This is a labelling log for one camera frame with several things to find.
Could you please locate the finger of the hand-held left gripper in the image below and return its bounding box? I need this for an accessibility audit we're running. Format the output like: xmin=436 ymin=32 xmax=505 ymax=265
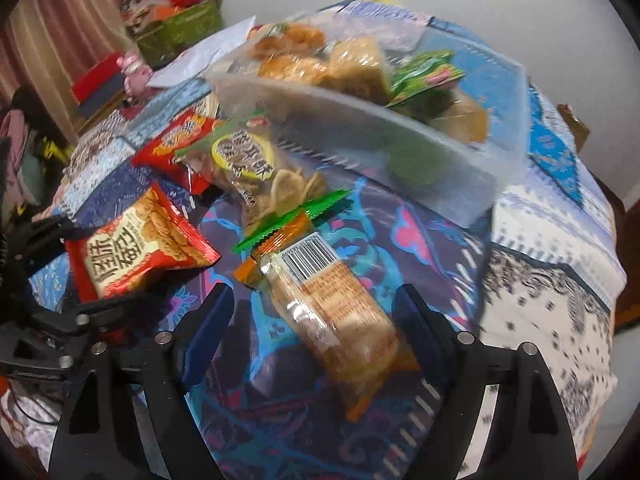
xmin=10 ymin=214 xmax=96 ymax=307
xmin=29 ymin=295 xmax=147 ymax=334

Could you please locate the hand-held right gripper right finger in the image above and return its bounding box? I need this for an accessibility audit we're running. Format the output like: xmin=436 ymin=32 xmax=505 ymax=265
xmin=392 ymin=282 xmax=581 ymax=480

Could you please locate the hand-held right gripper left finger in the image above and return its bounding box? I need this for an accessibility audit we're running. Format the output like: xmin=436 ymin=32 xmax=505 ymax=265
xmin=47 ymin=282 xmax=236 ymax=480

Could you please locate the red brown snack packet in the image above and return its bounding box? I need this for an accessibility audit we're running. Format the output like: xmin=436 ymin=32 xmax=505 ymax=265
xmin=64 ymin=182 xmax=221 ymax=302

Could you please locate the long cake packet orange edge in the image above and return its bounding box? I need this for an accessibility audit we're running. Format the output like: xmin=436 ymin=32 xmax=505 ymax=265
xmin=233 ymin=220 xmax=422 ymax=424

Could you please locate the clear plastic container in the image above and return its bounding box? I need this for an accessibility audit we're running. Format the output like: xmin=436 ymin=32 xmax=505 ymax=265
xmin=202 ymin=6 xmax=529 ymax=229

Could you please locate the green printed snack packet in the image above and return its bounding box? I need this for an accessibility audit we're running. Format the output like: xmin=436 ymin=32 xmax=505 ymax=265
xmin=387 ymin=50 xmax=467 ymax=109

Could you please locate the clear wafer biscuit packet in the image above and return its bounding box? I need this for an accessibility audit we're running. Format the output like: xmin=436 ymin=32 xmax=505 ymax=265
xmin=325 ymin=35 xmax=394 ymax=104

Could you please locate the orange ring snack packet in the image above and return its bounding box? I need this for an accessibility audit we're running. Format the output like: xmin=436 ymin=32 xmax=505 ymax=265
xmin=249 ymin=22 xmax=327 ymax=59

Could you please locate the red chips packet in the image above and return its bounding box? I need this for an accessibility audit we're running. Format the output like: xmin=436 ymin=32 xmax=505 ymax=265
xmin=131 ymin=110 xmax=227 ymax=196

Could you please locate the red box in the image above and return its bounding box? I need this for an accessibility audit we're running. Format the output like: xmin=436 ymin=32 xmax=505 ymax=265
xmin=70 ymin=52 xmax=126 ymax=107

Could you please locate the round biscuit packet green edge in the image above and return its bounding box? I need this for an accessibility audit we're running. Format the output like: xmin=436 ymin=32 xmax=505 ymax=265
xmin=175 ymin=120 xmax=352 ymax=254

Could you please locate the pink figurine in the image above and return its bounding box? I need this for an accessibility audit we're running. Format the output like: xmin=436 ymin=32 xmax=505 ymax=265
xmin=116 ymin=52 xmax=154 ymax=97

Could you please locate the striped brown curtain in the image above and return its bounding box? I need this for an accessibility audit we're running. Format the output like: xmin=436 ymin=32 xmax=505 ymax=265
xmin=0 ymin=0 xmax=147 ymax=107

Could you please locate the white pillow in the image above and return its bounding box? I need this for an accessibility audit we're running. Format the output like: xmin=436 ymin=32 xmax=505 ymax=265
xmin=149 ymin=16 xmax=257 ymax=89

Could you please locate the green storage box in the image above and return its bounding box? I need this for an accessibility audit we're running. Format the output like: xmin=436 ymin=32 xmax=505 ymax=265
xmin=132 ymin=0 xmax=224 ymax=69

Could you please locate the cardboard box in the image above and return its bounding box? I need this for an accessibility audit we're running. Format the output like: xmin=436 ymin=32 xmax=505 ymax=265
xmin=557 ymin=103 xmax=591 ymax=154

